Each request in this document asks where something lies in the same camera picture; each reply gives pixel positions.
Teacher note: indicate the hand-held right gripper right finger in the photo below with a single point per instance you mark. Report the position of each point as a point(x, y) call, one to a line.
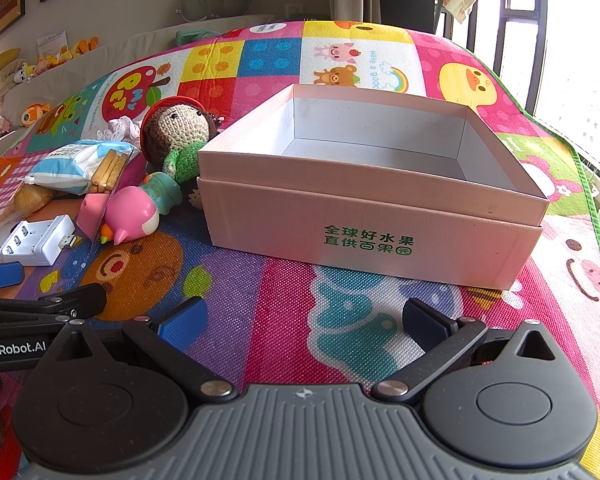
point(425, 321)

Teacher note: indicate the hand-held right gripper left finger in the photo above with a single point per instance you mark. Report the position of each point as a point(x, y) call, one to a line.
point(180, 322)

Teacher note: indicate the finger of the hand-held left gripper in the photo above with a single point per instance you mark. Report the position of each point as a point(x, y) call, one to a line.
point(80, 300)
point(0, 277)

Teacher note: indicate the white usb hub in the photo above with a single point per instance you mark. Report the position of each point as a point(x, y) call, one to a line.
point(35, 240)

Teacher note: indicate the beige bread bun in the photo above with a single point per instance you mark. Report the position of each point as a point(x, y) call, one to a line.
point(32, 200)

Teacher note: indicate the pink penguin toy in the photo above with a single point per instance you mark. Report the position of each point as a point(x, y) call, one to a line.
point(130, 215)

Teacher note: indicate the blue white biscuit packet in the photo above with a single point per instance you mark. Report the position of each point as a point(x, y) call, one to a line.
point(75, 162)

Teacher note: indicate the pink cardboard box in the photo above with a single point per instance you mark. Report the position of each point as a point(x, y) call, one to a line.
point(280, 220)

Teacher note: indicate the white lace cloth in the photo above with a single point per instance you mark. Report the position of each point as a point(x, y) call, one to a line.
point(120, 130)

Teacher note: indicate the crochet doll with red hat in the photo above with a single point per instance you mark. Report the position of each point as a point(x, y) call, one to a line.
point(180, 122)

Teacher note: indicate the colourful cartoon play mat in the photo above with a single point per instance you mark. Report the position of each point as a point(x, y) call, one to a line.
point(290, 310)

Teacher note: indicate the orange fish plush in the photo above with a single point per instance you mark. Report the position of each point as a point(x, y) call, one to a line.
point(34, 115)

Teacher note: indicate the small white plush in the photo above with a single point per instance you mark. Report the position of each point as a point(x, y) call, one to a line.
point(22, 72)

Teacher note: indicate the yellow plush toy pile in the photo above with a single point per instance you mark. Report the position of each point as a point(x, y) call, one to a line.
point(72, 50)

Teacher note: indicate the white paper card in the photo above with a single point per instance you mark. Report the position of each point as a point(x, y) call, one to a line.
point(50, 42)

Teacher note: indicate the beige sofa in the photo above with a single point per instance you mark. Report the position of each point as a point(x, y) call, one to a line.
point(130, 45)

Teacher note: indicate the green folded cloth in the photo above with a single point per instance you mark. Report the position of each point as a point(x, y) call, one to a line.
point(195, 36)

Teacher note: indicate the black window frame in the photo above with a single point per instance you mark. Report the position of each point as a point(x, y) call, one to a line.
point(500, 35)

